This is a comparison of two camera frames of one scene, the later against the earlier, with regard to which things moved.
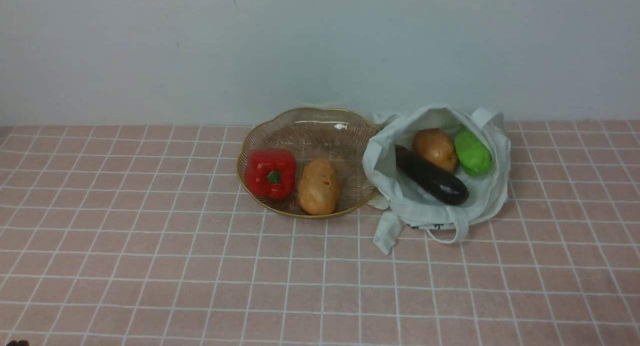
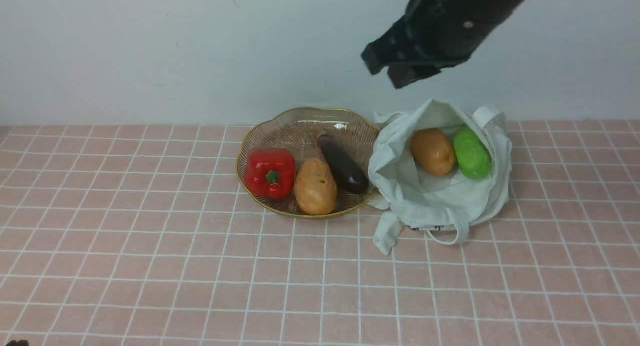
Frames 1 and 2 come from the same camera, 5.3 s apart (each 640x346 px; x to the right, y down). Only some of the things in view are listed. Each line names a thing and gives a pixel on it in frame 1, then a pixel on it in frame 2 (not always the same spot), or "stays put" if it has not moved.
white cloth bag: [387, 187] stays put
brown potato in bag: [435, 145] stays put
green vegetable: [473, 156] stays put
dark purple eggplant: [435, 180] to [348, 170]
